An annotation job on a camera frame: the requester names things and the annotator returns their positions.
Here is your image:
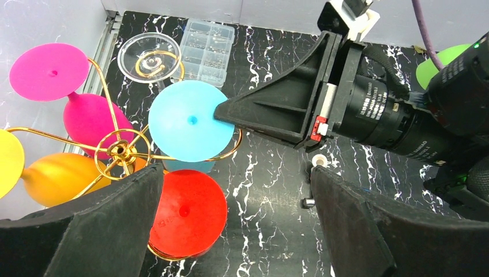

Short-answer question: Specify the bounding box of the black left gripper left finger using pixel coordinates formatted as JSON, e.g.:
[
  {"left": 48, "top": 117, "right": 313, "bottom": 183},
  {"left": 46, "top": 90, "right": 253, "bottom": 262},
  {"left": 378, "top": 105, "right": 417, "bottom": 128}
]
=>
[{"left": 1, "top": 163, "right": 164, "bottom": 276}]

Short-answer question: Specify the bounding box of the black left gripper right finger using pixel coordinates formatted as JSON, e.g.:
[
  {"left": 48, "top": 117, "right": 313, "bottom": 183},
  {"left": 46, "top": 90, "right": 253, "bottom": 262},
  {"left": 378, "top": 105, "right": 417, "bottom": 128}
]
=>
[{"left": 315, "top": 167, "right": 488, "bottom": 276}]

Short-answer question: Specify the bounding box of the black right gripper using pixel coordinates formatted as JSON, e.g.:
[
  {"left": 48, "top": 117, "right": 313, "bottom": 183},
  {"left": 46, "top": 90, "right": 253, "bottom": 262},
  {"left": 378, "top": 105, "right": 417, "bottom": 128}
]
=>
[{"left": 214, "top": 31, "right": 458, "bottom": 166}]

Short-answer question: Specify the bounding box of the red wine glass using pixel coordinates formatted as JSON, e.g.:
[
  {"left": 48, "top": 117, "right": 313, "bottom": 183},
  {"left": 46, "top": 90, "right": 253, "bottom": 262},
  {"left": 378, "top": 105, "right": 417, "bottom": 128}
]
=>
[{"left": 148, "top": 170, "right": 228, "bottom": 261}]

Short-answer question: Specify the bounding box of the light blue wine glass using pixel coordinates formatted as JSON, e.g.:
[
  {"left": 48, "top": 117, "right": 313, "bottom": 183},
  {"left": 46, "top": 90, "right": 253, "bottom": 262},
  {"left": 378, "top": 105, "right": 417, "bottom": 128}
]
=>
[{"left": 148, "top": 80, "right": 235, "bottom": 173}]

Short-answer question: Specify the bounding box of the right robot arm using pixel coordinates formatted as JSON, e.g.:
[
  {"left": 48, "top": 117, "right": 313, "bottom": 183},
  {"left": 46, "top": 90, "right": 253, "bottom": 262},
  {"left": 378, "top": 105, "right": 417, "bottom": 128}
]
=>
[{"left": 213, "top": 31, "right": 488, "bottom": 221}]

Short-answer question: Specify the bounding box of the orange yellow wine glass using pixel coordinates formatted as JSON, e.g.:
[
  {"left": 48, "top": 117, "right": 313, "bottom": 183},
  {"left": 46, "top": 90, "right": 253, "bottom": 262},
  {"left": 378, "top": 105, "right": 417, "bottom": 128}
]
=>
[{"left": 1, "top": 130, "right": 100, "bottom": 207}]

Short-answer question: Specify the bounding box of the green wine glass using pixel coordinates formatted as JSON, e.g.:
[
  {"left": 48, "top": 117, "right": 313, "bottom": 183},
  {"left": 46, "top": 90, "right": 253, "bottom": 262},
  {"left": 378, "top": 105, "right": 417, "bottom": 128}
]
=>
[{"left": 415, "top": 43, "right": 472, "bottom": 91}]

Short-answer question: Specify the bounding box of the clear wine glass gold rack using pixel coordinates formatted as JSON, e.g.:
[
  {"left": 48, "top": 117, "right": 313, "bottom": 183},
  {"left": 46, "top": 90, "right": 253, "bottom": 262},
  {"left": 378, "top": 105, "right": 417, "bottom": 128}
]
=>
[{"left": 116, "top": 32, "right": 185, "bottom": 90}]

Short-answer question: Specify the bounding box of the pink wine glass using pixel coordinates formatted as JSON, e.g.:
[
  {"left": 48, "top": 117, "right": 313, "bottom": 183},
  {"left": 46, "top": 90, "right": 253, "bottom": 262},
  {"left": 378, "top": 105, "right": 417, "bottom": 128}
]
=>
[{"left": 9, "top": 43, "right": 135, "bottom": 148}]

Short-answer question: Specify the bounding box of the clear plastic screw box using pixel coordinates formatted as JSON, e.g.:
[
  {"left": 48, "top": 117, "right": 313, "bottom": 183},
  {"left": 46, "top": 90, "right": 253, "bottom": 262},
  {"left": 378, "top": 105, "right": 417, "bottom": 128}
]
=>
[{"left": 180, "top": 19, "right": 235, "bottom": 89}]

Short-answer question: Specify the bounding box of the gold wire glass rack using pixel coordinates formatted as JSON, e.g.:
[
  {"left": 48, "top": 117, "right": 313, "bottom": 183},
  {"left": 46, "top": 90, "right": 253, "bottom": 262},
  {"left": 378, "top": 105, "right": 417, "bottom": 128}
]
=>
[{"left": 5, "top": 50, "right": 244, "bottom": 262}]

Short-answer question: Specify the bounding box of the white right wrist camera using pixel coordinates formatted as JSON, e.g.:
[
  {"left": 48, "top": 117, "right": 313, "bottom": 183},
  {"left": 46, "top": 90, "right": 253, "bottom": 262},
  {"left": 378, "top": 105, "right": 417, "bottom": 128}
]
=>
[{"left": 317, "top": 0, "right": 380, "bottom": 42}]

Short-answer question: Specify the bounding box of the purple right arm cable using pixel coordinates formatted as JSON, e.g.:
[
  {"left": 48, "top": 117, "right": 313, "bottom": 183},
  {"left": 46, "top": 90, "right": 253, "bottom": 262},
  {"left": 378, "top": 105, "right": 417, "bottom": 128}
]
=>
[{"left": 411, "top": 0, "right": 445, "bottom": 72}]

